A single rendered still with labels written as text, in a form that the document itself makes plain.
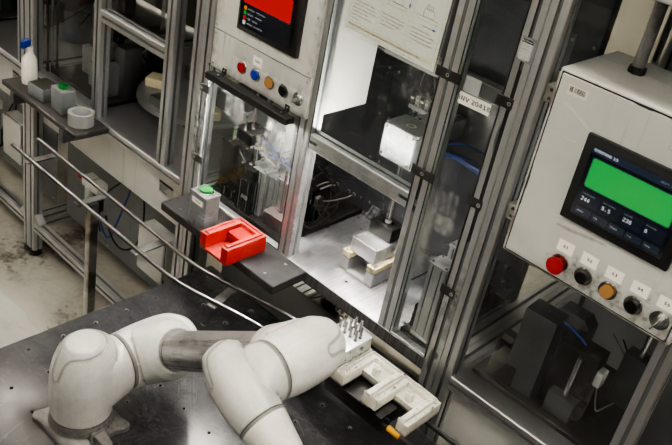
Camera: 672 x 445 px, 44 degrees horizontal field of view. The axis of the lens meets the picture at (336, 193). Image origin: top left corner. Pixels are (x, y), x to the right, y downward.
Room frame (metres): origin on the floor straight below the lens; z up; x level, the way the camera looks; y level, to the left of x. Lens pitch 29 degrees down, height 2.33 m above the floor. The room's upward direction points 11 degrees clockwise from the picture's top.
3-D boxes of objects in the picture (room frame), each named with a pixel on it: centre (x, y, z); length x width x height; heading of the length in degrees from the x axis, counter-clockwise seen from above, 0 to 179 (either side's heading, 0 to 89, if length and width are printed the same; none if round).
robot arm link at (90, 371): (1.52, 0.52, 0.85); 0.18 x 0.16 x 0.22; 140
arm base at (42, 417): (1.50, 0.51, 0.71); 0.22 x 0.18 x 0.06; 52
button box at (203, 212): (2.20, 0.39, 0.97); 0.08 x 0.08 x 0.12; 52
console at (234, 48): (2.32, 0.22, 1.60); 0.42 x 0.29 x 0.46; 52
